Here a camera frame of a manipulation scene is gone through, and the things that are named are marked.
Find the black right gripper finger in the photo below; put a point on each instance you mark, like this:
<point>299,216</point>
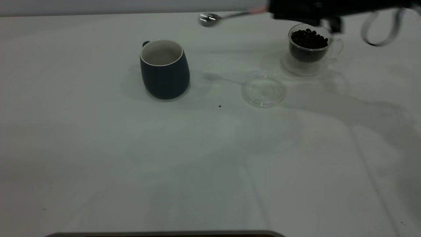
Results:
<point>302,15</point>
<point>296,6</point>

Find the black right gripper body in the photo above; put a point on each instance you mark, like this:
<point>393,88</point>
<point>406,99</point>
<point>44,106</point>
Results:
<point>365,6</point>

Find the dark grey ceramic mug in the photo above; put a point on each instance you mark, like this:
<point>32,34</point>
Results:
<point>164,82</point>

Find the dark coffee beans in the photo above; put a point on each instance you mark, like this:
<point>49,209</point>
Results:
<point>309,41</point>

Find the clear glass lid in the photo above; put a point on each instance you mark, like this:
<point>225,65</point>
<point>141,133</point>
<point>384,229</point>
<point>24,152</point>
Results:
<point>263,102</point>

